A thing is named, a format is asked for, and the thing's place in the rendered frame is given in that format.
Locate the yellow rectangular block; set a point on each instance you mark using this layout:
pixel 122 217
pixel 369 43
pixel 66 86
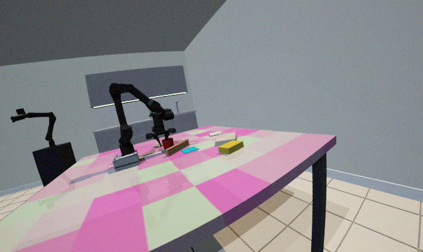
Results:
pixel 230 147

